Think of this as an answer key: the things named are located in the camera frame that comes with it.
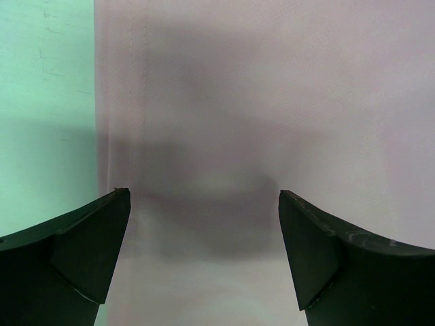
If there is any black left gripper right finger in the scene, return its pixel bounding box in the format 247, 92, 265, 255
279, 190, 434, 326

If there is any pink t shirt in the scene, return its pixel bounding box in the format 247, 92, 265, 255
94, 1, 434, 325

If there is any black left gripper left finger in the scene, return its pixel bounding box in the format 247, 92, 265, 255
1, 188, 131, 326

